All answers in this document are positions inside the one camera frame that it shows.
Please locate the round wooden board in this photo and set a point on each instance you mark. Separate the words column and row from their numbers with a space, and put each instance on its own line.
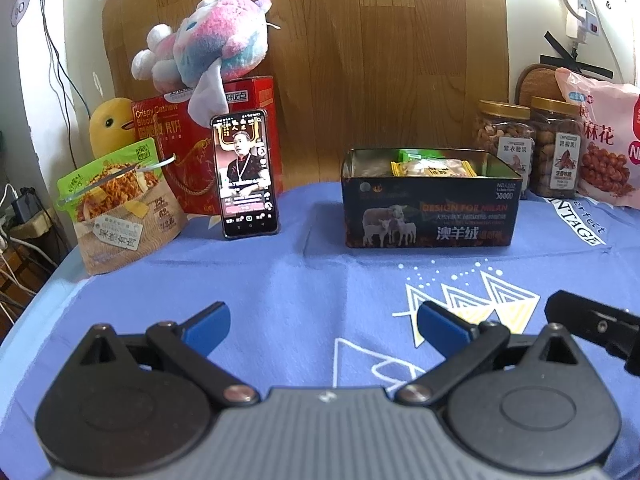
column 537, row 80

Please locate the pecan jar gold lid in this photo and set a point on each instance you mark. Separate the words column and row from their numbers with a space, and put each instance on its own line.
column 557, row 126

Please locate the wooden board backdrop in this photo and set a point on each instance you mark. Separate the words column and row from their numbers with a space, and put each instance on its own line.
column 352, row 73

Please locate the yellow peanut snack bag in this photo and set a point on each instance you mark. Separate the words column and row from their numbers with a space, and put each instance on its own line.
column 432, row 167

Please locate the white power strip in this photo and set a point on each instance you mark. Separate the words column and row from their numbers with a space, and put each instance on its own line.
column 582, row 7

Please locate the green biscuit packet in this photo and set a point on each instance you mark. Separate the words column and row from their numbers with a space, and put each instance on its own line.
column 409, row 154

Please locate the smartphone showing video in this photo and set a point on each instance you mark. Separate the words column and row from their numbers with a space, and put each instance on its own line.
column 245, row 182

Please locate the black finger of the right gripper seen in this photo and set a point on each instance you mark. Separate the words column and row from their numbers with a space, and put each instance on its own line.
column 614, row 330

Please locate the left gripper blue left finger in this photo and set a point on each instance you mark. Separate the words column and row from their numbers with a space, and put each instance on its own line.
column 184, row 349

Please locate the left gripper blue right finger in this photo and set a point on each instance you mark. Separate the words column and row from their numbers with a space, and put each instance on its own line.
column 468, row 350

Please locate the cashew jar gold lid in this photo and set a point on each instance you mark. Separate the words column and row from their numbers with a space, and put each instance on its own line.
column 504, row 130

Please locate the blue printed tablecloth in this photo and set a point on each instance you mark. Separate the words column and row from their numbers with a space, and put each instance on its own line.
column 306, row 310

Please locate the black tin box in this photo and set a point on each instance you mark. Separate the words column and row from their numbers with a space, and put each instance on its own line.
column 383, row 211

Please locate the pink fried dough bag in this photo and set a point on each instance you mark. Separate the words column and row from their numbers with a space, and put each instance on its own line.
column 609, row 162

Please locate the yellow duck plush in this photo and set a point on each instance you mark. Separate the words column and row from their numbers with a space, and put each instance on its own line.
column 111, row 126

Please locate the green brown snack pouch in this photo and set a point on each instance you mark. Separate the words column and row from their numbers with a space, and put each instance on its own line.
column 121, row 206

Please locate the red gift box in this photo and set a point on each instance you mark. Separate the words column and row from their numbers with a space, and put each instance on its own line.
column 203, row 155

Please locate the pink blue plush toy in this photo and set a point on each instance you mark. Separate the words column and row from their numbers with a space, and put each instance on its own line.
column 221, row 40

